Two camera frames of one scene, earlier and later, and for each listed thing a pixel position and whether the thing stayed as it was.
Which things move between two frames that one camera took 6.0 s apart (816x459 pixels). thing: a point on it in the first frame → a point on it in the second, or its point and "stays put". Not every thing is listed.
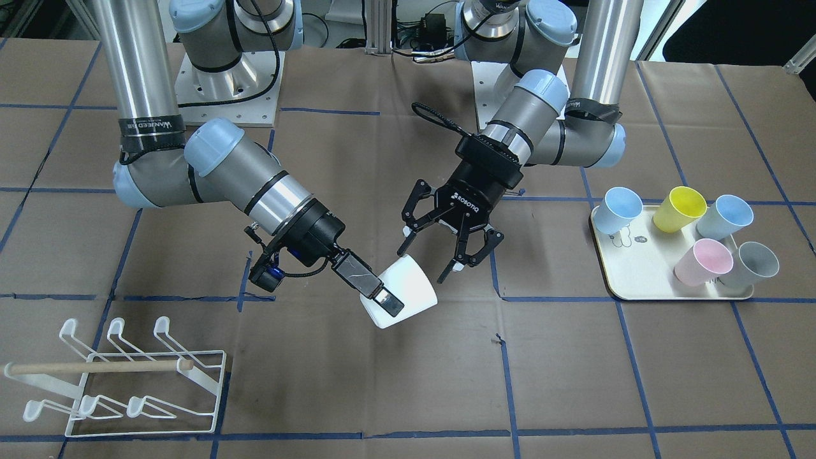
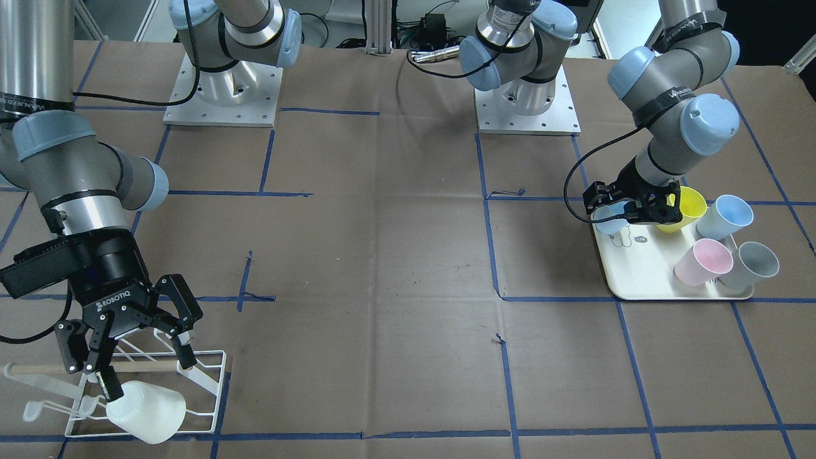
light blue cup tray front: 727,215 stays put
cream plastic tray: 639,261 stays put
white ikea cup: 408,282 → 152,414
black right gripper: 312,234 → 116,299
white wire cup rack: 170,391 stays put
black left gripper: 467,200 → 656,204
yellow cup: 682,207 stays put
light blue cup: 619,208 stays put
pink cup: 703,264 stays put
